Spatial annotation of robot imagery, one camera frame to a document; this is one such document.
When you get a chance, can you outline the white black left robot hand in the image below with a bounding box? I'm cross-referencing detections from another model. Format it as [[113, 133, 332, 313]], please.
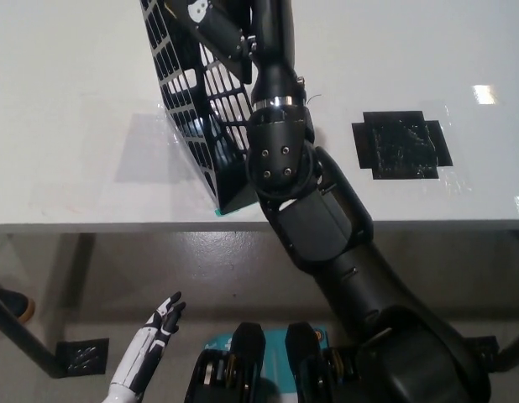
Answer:
[[110, 291, 187, 390]]

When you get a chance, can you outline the black teal robot body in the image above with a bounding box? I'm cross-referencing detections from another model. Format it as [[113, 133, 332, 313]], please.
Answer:
[[184, 321, 364, 403]]

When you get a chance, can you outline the dark shoe with tan sole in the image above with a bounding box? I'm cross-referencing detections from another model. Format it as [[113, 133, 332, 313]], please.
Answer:
[[0, 286, 37, 329]]

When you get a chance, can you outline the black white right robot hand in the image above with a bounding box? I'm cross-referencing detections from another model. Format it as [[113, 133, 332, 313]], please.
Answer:
[[186, 0, 297, 69]]

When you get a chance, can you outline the black metal bar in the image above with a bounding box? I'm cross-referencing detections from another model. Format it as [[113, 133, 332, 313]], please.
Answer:
[[0, 289, 64, 378], [494, 325, 519, 374]]

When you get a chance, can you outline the black mesh file shelf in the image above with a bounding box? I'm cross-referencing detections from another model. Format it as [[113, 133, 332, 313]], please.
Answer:
[[139, 0, 260, 216]]

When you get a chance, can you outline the black tape patch on table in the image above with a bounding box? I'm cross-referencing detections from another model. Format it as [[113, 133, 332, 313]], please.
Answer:
[[351, 110, 454, 181]]

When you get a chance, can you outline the grey table leg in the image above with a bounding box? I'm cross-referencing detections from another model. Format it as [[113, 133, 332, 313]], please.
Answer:
[[60, 232, 97, 343]]

